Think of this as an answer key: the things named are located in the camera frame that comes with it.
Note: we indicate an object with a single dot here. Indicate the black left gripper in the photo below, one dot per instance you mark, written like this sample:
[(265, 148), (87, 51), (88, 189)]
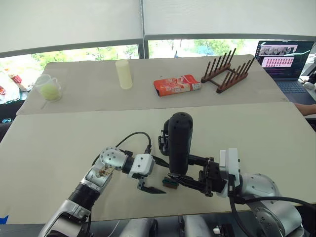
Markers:
[(141, 184)]

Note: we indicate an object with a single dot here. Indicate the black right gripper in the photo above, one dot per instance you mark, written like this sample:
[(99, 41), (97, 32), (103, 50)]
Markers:
[(213, 177)]

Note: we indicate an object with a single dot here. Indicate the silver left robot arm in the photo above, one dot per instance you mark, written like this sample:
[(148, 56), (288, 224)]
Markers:
[(71, 205)]

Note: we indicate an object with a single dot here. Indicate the bare person forearm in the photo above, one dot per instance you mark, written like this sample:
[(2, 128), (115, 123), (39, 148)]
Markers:
[(308, 108)]

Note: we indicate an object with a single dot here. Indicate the blue tape piece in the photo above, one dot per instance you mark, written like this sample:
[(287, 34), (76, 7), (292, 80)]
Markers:
[(3, 219)]

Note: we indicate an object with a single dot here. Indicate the small green black block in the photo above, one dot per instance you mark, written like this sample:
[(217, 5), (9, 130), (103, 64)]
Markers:
[(169, 184)]

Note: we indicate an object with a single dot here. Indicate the grey rounded shape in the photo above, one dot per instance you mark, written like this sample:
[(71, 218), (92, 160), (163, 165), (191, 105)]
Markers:
[(138, 228), (197, 227)]

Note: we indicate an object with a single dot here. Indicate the red white snack package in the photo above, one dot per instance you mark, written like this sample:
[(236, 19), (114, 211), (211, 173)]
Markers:
[(172, 85)]

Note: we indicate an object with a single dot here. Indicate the brown wooden peg rack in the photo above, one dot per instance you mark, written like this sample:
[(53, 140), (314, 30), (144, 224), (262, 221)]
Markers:
[(232, 82)]

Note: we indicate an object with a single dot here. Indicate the cream plastic cylinder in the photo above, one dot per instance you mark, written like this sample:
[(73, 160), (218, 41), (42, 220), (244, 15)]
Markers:
[(123, 74)]

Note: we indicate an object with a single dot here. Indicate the yellow tennis ball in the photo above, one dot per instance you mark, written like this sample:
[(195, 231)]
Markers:
[(50, 91)]

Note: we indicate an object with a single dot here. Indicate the dark open laptop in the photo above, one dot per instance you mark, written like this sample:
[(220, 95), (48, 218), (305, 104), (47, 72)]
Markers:
[(279, 59)]

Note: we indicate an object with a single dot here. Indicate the clear plastic measuring cup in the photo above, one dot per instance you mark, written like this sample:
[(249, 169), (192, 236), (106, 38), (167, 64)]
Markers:
[(43, 81)]

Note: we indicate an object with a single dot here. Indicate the white roller blind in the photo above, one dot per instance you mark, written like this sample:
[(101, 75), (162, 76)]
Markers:
[(69, 22), (222, 14)]

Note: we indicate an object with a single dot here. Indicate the red white carton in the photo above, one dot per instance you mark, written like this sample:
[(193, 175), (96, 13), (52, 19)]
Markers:
[(17, 80)]

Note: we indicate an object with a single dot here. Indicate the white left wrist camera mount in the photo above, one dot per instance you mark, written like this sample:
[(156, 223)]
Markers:
[(142, 165)]

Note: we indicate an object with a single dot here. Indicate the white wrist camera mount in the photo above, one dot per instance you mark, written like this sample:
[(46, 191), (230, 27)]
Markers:
[(142, 165), (232, 160)]

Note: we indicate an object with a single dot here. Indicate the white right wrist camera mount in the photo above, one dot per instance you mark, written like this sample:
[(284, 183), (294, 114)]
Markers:
[(232, 160)]

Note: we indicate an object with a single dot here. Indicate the dark window frame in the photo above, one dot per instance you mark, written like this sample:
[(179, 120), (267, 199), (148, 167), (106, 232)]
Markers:
[(143, 47)]

